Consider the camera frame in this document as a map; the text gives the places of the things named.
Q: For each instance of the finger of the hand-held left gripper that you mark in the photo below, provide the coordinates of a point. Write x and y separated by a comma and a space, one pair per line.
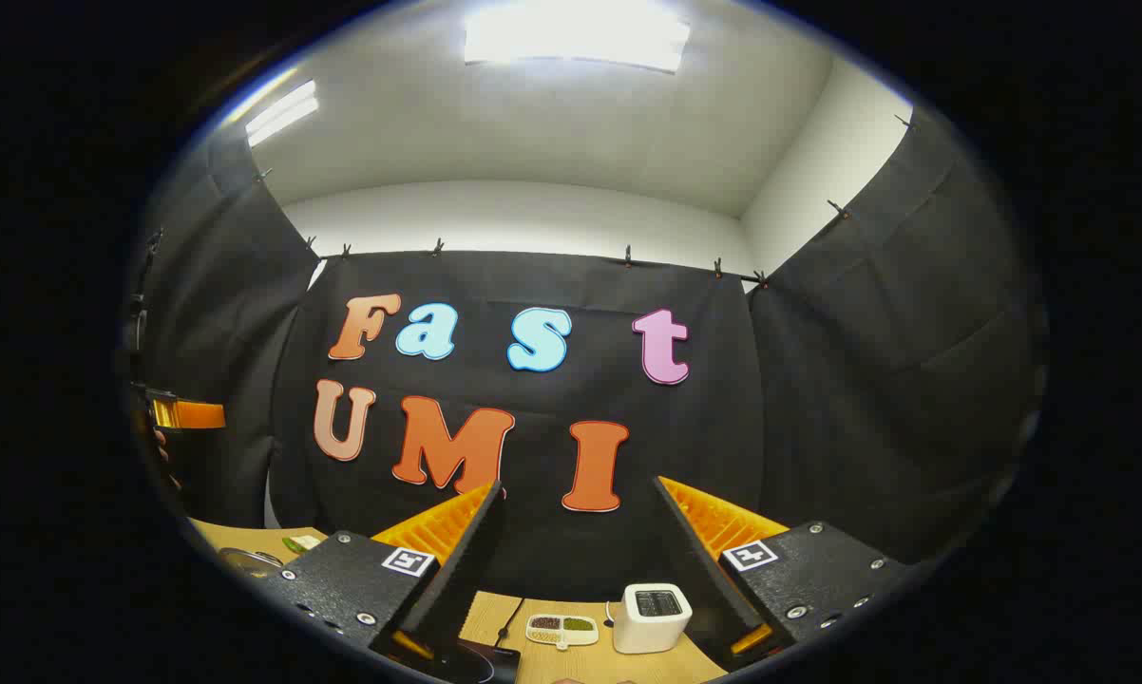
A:
191, 415

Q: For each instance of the white divided dish with beans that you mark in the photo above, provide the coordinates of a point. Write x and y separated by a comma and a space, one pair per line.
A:
561, 630

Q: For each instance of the ceiling light panel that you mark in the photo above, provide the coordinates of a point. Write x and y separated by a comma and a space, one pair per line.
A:
281, 114
576, 33

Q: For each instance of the black induction cooktop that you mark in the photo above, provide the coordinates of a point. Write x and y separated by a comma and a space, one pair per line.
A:
481, 663

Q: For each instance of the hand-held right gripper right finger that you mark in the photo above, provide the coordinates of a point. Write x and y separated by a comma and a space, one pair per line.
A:
694, 560

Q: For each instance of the black backdrop cloth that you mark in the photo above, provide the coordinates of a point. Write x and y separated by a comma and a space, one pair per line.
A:
818, 380

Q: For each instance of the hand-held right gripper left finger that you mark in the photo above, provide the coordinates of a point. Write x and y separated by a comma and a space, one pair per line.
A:
457, 579

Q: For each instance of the white toaster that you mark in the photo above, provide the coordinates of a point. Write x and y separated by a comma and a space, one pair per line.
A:
652, 622

